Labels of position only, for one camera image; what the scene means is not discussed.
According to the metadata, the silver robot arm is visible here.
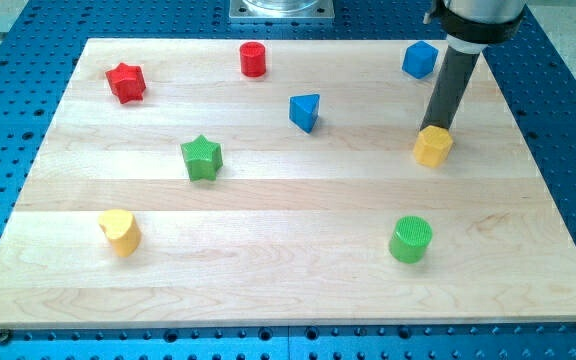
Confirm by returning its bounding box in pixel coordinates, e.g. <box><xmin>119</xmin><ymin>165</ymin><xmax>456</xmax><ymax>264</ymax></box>
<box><xmin>423</xmin><ymin>0</ymin><xmax>526</xmax><ymax>55</ymax></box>

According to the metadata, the blue triangle block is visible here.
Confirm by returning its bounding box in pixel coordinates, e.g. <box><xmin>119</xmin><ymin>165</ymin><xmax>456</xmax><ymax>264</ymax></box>
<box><xmin>289</xmin><ymin>94</ymin><xmax>320</xmax><ymax>133</ymax></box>

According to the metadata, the blue cube block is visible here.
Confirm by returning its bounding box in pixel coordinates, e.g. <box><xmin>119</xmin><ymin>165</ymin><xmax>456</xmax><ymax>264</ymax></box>
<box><xmin>402</xmin><ymin>41</ymin><xmax>439</xmax><ymax>79</ymax></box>

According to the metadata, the green star block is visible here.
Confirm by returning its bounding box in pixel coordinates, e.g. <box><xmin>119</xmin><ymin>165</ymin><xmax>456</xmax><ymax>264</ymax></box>
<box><xmin>180</xmin><ymin>135</ymin><xmax>223</xmax><ymax>181</ymax></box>

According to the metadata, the wooden board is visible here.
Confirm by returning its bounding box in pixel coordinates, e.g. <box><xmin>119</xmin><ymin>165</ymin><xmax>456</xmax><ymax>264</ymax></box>
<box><xmin>0</xmin><ymin>39</ymin><xmax>576</xmax><ymax>329</ymax></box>

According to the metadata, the red cylinder block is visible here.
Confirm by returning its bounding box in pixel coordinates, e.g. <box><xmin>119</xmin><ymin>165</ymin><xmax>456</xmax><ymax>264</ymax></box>
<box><xmin>239</xmin><ymin>41</ymin><xmax>267</xmax><ymax>77</ymax></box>

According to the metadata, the green cylinder block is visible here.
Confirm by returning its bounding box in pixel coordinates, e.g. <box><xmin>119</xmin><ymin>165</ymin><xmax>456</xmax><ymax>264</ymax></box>
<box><xmin>389</xmin><ymin>215</ymin><xmax>433</xmax><ymax>264</ymax></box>

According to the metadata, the yellow hexagon block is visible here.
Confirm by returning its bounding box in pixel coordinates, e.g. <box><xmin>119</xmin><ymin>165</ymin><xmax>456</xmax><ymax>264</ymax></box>
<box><xmin>413</xmin><ymin>125</ymin><xmax>453</xmax><ymax>168</ymax></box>

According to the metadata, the yellow heart block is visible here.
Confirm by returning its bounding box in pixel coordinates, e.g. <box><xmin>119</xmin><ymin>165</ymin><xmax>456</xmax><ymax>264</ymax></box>
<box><xmin>98</xmin><ymin>209</ymin><xmax>141</xmax><ymax>257</ymax></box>

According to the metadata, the red star block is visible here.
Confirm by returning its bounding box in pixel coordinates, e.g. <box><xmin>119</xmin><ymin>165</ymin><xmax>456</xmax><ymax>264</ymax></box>
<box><xmin>105</xmin><ymin>63</ymin><xmax>146</xmax><ymax>104</ymax></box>

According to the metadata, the black pusher rod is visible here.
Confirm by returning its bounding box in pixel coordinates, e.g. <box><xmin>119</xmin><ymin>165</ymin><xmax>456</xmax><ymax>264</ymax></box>
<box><xmin>419</xmin><ymin>47</ymin><xmax>479</xmax><ymax>130</ymax></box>

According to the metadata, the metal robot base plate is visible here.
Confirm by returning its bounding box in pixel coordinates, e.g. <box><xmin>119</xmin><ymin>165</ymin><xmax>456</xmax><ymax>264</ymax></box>
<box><xmin>228</xmin><ymin>0</ymin><xmax>335</xmax><ymax>22</ymax></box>

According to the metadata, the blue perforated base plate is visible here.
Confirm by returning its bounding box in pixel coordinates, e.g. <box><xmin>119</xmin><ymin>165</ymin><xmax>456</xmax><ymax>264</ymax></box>
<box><xmin>0</xmin><ymin>0</ymin><xmax>576</xmax><ymax>359</ymax></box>

